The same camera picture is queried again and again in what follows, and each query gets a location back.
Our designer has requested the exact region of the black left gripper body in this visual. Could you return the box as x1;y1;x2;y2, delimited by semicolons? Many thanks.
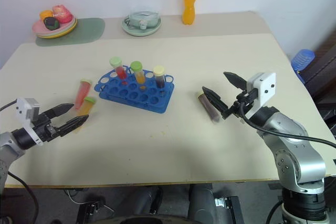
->
31;114;63;143

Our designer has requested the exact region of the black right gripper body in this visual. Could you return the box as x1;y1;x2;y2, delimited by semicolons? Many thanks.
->
221;89;259;123

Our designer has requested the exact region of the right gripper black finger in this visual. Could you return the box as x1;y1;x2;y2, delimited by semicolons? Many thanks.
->
201;86;229;120
223;71;248;91

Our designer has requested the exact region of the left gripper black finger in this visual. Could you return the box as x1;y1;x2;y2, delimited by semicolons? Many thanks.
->
56;114;90;137
43;103;75;120

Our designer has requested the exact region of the dark liquid tube yellow cap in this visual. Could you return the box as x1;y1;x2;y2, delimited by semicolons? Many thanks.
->
196;91;222;124
152;65;167;90

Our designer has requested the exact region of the orange liquid tube green cap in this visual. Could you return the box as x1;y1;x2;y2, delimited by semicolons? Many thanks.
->
75;96;97;132
130;61;148;90

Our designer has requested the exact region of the pink liquid tube green cap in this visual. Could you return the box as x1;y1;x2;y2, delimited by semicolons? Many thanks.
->
73;78;93;111

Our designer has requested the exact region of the blue test tube rack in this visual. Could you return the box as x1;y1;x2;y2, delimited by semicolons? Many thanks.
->
93;65;175;115

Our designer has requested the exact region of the red liquid tube green cap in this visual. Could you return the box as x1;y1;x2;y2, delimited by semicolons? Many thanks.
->
109;56;130;85

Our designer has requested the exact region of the blue water jug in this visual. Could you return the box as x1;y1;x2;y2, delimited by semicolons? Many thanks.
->
290;48;316;86

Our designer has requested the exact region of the pale green plate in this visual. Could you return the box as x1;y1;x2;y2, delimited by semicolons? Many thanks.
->
35;26;76;39

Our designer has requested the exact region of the green placemat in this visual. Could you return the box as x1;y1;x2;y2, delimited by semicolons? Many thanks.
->
35;17;106;48

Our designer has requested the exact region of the pink plate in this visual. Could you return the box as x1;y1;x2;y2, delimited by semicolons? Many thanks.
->
31;16;77;36

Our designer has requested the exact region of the yellow plate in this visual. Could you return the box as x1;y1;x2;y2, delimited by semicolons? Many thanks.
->
61;18;79;36

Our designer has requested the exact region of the dark round toy food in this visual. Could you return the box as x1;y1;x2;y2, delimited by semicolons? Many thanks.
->
43;16;60;30

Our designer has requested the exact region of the dark brown furniture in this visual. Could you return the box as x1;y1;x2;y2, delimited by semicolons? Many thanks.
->
301;28;336;141

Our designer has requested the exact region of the pink toy food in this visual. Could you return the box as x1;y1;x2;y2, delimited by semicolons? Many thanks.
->
51;4;74;24

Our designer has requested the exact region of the orange toy food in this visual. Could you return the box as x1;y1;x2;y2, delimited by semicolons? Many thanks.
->
39;9;55;22

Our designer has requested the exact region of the mint green plate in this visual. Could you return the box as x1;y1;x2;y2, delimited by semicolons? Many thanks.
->
121;15;162;37

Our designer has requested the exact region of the dark grey rounded shape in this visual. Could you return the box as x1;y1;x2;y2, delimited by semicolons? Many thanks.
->
188;183;219;224

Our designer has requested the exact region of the clear glass bowl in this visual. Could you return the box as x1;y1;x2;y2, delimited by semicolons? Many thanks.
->
128;8;161;29

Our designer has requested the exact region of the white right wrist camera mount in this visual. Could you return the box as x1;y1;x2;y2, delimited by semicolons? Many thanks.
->
245;71;277;118

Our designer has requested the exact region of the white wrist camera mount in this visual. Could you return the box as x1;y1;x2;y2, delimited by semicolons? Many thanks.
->
15;97;44;147
245;71;277;118

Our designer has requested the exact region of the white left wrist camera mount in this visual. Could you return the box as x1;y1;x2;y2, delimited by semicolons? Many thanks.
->
15;97;44;147

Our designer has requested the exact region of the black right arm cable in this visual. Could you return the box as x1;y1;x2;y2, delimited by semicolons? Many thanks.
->
239;100;336;149

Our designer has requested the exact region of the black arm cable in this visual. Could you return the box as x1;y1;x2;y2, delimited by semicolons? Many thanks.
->
239;100;336;149
0;99;18;112

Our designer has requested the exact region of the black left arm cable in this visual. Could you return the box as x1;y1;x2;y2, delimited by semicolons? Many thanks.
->
0;99;18;112

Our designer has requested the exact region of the black frame under table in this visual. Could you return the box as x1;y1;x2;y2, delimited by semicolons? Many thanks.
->
75;199;117;224

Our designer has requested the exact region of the metal bracket under table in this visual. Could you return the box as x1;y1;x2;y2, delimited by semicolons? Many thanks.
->
213;195;242;224

